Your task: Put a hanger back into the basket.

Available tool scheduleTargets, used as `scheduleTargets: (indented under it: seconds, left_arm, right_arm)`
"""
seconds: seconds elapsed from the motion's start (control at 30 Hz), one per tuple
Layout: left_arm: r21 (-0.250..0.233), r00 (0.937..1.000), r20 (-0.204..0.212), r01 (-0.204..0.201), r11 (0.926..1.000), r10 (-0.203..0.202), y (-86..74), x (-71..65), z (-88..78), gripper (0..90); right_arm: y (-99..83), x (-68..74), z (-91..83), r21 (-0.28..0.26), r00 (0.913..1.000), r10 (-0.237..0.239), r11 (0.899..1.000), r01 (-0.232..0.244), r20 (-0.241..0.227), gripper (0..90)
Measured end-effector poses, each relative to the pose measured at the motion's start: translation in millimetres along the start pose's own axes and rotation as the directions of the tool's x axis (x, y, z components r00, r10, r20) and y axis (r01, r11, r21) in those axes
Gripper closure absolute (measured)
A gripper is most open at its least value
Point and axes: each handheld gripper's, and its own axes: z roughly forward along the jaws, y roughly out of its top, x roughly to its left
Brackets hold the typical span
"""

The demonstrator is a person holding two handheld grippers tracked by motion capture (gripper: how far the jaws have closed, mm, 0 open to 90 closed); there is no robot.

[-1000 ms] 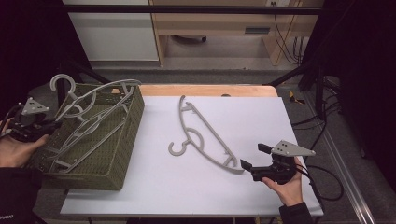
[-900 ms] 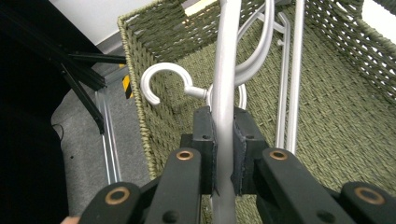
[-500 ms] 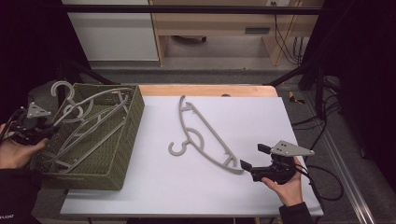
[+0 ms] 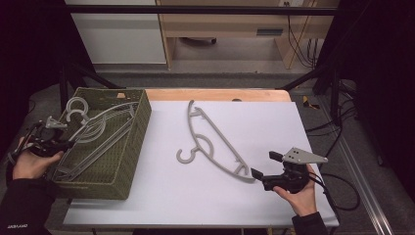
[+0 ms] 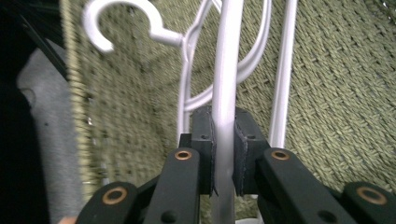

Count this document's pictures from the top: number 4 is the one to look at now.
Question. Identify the yellow and black floor object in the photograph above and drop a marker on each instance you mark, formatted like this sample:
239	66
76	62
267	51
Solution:
308	103

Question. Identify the green woven basket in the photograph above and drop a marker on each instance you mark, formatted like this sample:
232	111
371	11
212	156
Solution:
130	147

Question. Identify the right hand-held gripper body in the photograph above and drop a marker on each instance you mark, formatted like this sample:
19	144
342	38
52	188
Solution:
290	182

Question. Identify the person's left hand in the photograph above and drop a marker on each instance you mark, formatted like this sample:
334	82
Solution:
31	166

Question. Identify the metal floor rail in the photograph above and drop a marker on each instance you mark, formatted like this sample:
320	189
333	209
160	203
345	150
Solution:
359	182

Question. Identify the black frame bar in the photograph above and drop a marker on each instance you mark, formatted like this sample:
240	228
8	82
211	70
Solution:
195	9

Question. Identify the black stand legs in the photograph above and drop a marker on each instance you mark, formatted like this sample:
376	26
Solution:
334	91
75	73

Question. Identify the white cabinet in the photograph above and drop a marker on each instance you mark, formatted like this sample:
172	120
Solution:
120	39

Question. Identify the grey plastic clothes hanger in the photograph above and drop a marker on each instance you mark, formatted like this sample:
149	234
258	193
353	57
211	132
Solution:
98	153
225	141
77	99

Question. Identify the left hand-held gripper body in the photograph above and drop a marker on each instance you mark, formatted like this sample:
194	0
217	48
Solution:
47	142

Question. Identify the person's right hand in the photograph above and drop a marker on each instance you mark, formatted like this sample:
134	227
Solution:
303	200

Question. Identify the wooden desk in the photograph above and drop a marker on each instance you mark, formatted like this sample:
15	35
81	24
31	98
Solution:
228	24

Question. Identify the white table mat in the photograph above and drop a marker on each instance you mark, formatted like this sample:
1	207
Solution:
267	130

